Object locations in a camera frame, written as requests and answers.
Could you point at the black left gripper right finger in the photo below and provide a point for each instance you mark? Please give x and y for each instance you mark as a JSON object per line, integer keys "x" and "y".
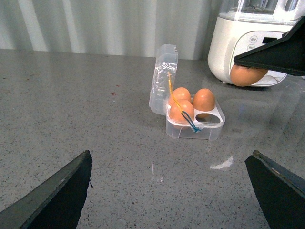
{"x": 285, "y": 55}

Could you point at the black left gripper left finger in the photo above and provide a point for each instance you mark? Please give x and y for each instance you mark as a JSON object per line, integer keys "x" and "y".
{"x": 57, "y": 203}

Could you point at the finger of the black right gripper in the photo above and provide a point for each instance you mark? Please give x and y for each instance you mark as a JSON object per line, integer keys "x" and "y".
{"x": 280, "y": 192}

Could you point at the brown egg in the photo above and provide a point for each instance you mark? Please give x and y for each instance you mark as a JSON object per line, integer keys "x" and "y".
{"x": 179, "y": 93}
{"x": 204, "y": 100}
{"x": 175, "y": 115}
{"x": 245, "y": 76}

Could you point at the clear plastic egg box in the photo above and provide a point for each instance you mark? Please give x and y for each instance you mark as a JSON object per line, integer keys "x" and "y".
{"x": 209, "y": 122}

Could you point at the white Joyoung blender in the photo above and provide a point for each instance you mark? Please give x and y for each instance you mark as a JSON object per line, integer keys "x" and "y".
{"x": 243, "y": 25}

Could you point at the blue rubber band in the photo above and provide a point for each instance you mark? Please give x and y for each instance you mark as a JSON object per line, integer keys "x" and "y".
{"x": 190, "y": 121}

